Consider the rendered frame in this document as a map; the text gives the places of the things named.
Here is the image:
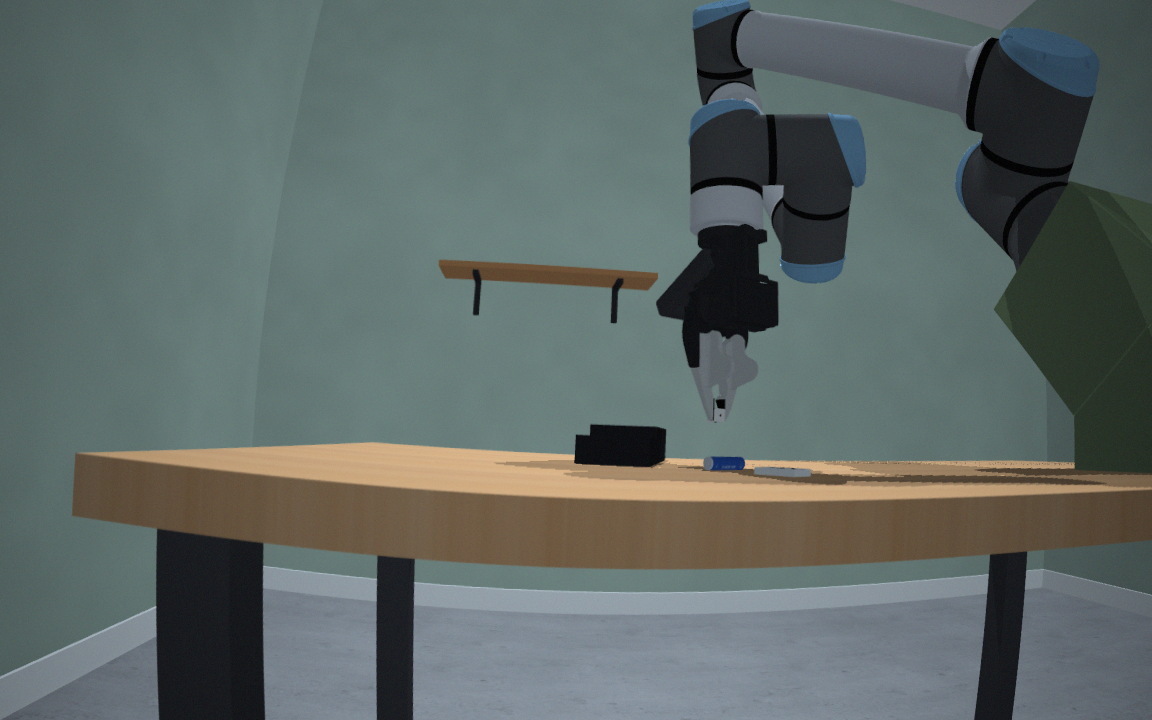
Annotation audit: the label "grey domino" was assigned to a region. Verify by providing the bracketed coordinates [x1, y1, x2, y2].
[755, 467, 811, 477]

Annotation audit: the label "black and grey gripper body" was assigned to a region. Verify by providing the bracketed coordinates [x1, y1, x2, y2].
[688, 223, 778, 338]

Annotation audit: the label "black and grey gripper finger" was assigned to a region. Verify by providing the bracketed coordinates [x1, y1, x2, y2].
[717, 329, 758, 420]
[682, 305, 734, 420]

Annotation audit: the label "black rack of three labelled bins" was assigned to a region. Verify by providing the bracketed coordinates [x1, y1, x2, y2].
[574, 424, 666, 467]

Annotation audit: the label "blue aa battery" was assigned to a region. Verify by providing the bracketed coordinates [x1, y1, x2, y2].
[703, 457, 745, 470]

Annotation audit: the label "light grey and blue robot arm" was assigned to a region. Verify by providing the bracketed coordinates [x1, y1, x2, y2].
[688, 0, 1099, 283]

